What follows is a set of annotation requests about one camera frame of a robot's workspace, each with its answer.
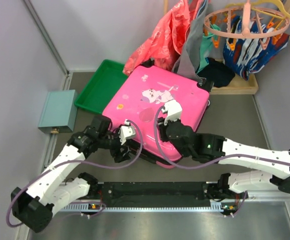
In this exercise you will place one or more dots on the pink round clip hanger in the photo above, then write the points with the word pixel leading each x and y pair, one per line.
pixel 219 24

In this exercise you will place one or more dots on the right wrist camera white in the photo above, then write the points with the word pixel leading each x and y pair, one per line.
pixel 173 111

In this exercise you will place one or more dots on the yellow clothes hanger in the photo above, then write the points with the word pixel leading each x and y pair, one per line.
pixel 254 4

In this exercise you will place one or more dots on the coral pink patterned garment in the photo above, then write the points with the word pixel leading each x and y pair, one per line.
pixel 166 42

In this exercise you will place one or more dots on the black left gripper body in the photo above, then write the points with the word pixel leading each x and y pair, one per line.
pixel 112 142

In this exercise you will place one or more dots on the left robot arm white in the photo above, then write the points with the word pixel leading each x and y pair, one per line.
pixel 40 200

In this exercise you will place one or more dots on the blue white patterned garment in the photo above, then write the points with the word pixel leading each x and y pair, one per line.
pixel 251 55

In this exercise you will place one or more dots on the teal green garment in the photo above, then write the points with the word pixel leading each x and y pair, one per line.
pixel 204 51

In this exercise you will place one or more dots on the light blue metal box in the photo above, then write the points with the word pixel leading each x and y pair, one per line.
pixel 59 112

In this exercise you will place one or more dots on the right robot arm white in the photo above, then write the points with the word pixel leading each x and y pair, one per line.
pixel 270 169

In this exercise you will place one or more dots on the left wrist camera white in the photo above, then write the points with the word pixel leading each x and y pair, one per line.
pixel 126 131

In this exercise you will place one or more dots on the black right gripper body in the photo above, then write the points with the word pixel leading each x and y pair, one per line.
pixel 164 137

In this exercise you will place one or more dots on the slotted grey cable duct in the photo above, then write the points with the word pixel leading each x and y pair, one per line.
pixel 95 207

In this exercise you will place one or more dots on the grey hanging garment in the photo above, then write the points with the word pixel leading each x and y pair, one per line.
pixel 189 61

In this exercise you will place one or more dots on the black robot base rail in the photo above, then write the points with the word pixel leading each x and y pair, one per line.
pixel 163 193

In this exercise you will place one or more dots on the green plastic tray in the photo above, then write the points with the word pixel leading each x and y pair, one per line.
pixel 102 87

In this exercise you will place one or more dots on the dark navy folded garment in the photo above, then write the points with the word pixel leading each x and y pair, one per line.
pixel 217 72

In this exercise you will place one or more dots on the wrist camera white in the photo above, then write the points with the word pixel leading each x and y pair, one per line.
pixel 126 131
pixel 173 111

